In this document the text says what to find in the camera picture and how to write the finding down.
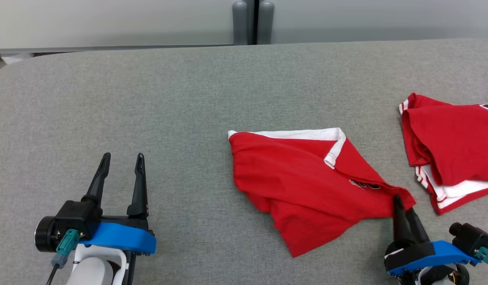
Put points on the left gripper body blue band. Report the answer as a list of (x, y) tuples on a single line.
[(121, 237)]

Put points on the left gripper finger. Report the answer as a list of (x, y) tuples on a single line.
[(99, 182), (139, 194)]

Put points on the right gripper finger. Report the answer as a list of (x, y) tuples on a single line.
[(401, 225), (418, 229)]

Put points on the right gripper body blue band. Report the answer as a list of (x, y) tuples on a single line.
[(426, 257)]

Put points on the red shirt white sleeves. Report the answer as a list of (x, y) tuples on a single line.
[(453, 142)]

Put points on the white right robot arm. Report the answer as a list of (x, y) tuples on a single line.
[(437, 278)]

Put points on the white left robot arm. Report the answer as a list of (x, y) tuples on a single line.
[(93, 273)]

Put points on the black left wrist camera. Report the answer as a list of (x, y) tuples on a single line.
[(78, 217)]

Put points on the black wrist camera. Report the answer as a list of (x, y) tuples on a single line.
[(78, 217), (471, 239)]

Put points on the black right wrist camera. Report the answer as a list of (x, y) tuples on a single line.
[(471, 239)]

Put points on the grey partition bottom rail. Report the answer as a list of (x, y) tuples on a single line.
[(70, 48)]

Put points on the grey rounded post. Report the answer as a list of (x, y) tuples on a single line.
[(265, 21), (240, 21)]

